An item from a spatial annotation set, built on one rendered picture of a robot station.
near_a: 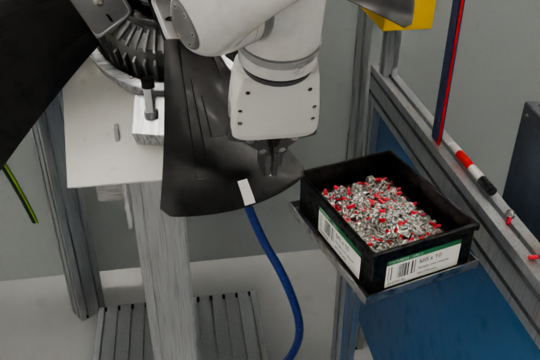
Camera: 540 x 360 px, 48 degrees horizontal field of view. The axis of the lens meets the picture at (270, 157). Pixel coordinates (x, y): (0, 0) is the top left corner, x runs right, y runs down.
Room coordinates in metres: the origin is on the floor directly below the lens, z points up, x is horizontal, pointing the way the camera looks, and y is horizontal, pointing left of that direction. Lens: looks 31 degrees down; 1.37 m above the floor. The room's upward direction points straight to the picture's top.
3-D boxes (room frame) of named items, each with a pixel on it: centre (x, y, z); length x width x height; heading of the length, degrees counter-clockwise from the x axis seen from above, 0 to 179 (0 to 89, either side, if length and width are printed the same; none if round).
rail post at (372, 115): (1.23, -0.24, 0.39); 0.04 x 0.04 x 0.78; 9
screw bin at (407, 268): (0.71, -0.16, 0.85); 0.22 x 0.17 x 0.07; 24
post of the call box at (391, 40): (1.20, -0.25, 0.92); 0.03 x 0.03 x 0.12; 9
